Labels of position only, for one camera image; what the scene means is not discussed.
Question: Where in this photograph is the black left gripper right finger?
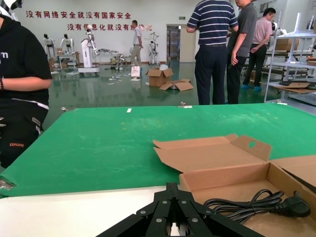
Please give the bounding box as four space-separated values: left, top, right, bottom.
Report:
172 183 265 237

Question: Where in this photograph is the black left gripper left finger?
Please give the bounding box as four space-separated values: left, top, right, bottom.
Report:
95 183 175 237

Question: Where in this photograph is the black power cable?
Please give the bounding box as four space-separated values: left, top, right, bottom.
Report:
203 189 312 225

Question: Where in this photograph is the torn open cardboard box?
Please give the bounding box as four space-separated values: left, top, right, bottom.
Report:
152 134 316 237

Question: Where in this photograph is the green table mat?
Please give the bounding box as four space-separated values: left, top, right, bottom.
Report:
0 103 316 198

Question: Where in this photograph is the flattened cardboard carton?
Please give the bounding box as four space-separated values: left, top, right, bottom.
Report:
159 79 195 92

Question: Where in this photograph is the upright open cardboard carton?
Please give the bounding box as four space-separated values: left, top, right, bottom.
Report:
145 68 174 87

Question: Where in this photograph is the white bag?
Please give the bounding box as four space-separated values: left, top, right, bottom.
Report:
130 66 143 80

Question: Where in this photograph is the flat cardboard sheet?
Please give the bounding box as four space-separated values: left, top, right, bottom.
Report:
278 82 316 94

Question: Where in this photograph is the man in khaki trousers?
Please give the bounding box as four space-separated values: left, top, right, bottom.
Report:
130 19 144 75

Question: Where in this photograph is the man in striped shirt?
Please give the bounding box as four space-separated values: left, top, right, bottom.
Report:
186 0 239 106

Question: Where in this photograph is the man in grey shirt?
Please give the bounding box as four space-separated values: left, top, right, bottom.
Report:
226 0 259 105

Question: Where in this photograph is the person in black hoodie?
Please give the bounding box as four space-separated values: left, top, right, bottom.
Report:
0 13 53 169

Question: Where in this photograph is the small white humanoid robot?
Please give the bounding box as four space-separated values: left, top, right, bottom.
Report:
41 33 55 59
60 33 75 54

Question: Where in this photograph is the man in pink shirt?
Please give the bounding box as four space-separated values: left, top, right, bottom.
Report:
242 7 277 92

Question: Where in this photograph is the white shelf rack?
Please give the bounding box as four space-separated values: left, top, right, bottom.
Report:
263 12 316 107

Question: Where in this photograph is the white robot head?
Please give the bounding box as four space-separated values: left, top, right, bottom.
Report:
0 0 24 19

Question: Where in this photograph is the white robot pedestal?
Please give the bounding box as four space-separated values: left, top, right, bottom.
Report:
77 28 101 75

